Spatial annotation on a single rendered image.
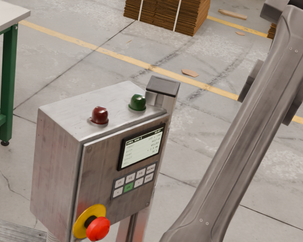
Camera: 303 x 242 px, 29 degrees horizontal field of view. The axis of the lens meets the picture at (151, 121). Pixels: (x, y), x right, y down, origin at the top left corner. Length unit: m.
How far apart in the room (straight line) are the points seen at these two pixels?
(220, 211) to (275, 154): 3.01
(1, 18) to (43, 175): 1.96
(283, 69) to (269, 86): 0.02
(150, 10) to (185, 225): 4.37
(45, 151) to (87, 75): 3.17
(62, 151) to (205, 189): 0.25
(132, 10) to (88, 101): 4.16
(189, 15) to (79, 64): 1.17
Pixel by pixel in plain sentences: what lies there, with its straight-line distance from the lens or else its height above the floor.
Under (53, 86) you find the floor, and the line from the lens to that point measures 3.79.
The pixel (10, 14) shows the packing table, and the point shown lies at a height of 0.78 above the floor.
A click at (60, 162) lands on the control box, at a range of 0.79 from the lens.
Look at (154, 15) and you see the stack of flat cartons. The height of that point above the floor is 0.08.
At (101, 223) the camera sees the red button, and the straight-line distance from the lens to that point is 0.82.
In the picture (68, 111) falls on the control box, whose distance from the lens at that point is 0.79.
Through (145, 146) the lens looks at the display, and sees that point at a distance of 0.83.
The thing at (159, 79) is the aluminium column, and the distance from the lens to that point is 0.86.
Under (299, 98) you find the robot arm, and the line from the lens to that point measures 1.00.
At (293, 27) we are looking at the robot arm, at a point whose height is 1.68.
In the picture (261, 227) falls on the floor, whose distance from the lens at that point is 3.03.
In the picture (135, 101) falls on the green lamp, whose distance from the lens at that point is 0.80.
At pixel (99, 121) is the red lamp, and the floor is 1.48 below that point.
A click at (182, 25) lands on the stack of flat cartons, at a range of 4.87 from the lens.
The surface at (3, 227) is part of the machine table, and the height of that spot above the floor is 0.83.
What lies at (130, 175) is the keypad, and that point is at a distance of 0.84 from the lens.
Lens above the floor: 1.90
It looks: 32 degrees down
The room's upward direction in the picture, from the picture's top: 12 degrees clockwise
